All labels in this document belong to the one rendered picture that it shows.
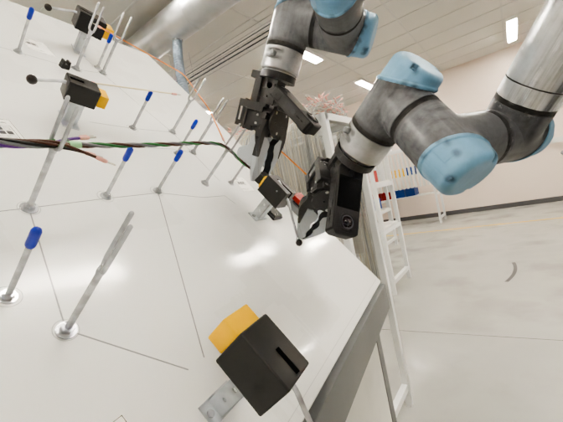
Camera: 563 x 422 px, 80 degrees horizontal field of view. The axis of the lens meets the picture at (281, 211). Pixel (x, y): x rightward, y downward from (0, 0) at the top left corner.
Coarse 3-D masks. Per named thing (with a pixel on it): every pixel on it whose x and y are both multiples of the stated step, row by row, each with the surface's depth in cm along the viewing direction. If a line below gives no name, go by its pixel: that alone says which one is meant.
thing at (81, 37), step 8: (48, 8) 69; (56, 8) 70; (64, 8) 71; (80, 8) 73; (80, 16) 72; (88, 16) 72; (96, 16) 75; (80, 24) 73; (88, 24) 73; (104, 24) 75; (80, 32) 75; (96, 32) 75; (104, 32) 76; (80, 40) 76; (80, 48) 77
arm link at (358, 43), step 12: (312, 24) 58; (360, 24) 54; (372, 24) 56; (312, 36) 60; (324, 36) 57; (336, 36) 54; (348, 36) 55; (360, 36) 57; (372, 36) 58; (312, 48) 63; (324, 48) 61; (336, 48) 59; (348, 48) 59; (360, 48) 58
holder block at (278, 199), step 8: (272, 176) 67; (264, 184) 66; (272, 184) 65; (280, 184) 66; (264, 192) 66; (272, 192) 65; (280, 192) 65; (288, 192) 65; (272, 200) 66; (280, 200) 65
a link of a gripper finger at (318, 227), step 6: (318, 210) 66; (318, 216) 62; (324, 216) 60; (318, 222) 62; (324, 222) 61; (312, 228) 63; (318, 228) 62; (324, 228) 62; (306, 234) 64; (312, 234) 64; (318, 234) 64
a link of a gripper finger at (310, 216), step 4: (308, 212) 59; (312, 212) 59; (316, 212) 60; (304, 216) 60; (308, 216) 60; (312, 216) 60; (316, 216) 60; (304, 220) 61; (308, 220) 61; (312, 220) 61; (300, 224) 61; (304, 224) 62; (308, 224) 62; (300, 228) 62; (304, 228) 62; (308, 228) 62; (300, 232) 63; (304, 232) 63; (300, 236) 65; (304, 236) 64
